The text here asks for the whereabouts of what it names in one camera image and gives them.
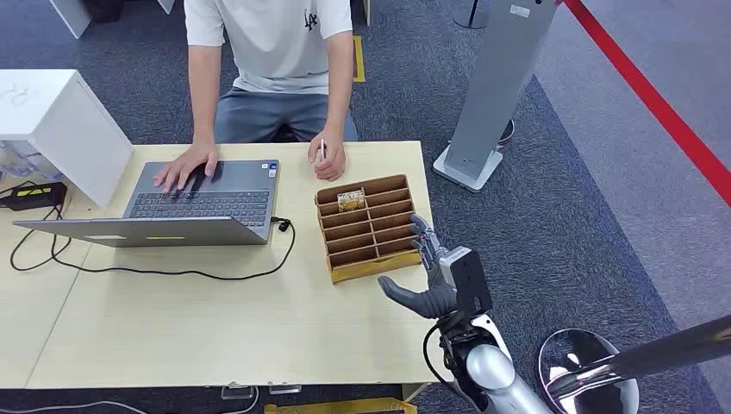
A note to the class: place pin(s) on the person's left hand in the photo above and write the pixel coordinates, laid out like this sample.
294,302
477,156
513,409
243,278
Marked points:
332,157

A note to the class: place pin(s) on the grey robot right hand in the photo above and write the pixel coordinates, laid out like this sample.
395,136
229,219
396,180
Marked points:
429,300

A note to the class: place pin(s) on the person's right hand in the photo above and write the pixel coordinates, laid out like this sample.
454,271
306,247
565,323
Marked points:
188,163

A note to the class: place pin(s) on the person's right forearm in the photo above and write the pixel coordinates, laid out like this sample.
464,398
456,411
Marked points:
204,108

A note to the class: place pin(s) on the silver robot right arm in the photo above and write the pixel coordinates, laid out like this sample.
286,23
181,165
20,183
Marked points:
491,371

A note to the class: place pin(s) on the person's left forearm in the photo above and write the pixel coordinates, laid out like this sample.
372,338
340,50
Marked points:
340,97

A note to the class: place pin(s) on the brown cardboard card organizer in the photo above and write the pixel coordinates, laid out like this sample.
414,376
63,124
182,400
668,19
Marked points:
371,268

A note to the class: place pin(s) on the person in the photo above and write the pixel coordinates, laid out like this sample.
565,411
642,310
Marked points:
274,45

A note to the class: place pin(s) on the grey laptop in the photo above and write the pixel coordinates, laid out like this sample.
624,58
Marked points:
200,183

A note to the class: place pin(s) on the yellow floor marker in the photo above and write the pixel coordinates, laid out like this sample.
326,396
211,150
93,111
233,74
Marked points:
359,57

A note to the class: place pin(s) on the white cabinet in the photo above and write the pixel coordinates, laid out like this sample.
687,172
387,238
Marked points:
85,143

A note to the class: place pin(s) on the yellow cardboard piece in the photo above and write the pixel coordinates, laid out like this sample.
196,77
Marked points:
342,407

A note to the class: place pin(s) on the black power adapter yellow label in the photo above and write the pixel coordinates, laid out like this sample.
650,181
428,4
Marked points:
34,196

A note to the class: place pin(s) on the white furniture panel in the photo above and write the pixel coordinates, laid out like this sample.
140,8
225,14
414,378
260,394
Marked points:
165,6
71,14

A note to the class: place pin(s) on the clear plastic container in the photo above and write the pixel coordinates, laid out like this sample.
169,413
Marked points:
23,163

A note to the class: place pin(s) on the dark round base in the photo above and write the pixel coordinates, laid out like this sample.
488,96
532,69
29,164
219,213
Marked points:
507,132

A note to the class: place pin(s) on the grey kiosk stand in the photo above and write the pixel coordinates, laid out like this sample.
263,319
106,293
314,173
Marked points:
497,85

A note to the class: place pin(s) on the black round pole base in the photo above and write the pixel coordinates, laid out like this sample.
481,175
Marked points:
464,21

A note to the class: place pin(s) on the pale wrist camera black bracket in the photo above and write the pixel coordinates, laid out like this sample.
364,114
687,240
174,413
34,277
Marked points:
471,280

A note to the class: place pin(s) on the clear plastic table bracket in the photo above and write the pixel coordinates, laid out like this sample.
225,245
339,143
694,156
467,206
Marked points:
237,392
284,390

